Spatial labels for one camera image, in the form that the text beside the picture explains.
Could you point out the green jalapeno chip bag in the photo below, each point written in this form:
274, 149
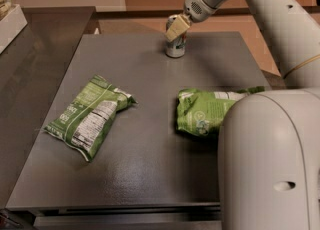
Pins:
201, 113

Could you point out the dark side counter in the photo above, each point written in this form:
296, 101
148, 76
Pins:
31, 70

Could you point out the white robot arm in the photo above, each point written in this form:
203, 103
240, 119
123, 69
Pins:
269, 142

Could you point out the green chip bag nutrition label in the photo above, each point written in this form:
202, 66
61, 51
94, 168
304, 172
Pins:
86, 121

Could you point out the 7up soda can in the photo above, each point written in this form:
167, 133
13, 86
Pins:
176, 48

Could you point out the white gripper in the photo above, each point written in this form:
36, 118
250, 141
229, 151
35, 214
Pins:
194, 5

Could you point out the white box on left counter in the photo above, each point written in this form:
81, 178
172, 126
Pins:
11, 25

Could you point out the packaged item on white box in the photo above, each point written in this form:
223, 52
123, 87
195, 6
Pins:
5, 6

